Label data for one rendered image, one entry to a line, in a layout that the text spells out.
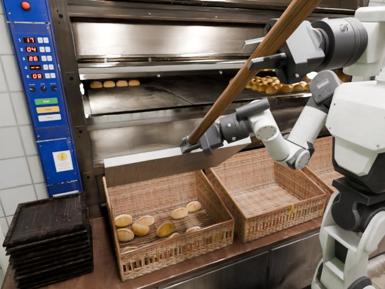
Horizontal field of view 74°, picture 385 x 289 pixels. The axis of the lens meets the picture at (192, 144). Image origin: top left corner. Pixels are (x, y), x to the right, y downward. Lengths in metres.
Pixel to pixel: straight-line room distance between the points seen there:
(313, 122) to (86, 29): 1.05
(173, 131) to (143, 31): 0.55
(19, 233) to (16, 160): 0.38
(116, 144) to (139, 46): 0.52
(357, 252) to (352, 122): 0.44
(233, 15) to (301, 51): 1.11
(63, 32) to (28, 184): 0.75
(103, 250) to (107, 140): 0.55
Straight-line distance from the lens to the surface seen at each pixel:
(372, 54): 0.60
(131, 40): 1.36
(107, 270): 1.32
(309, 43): 0.50
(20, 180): 1.52
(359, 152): 0.89
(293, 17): 0.42
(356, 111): 0.87
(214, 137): 0.80
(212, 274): 1.36
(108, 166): 0.85
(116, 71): 1.20
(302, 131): 1.02
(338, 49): 0.52
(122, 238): 1.39
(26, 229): 1.27
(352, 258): 1.09
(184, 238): 1.21
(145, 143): 1.45
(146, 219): 1.45
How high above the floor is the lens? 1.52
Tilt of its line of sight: 22 degrees down
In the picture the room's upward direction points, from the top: straight up
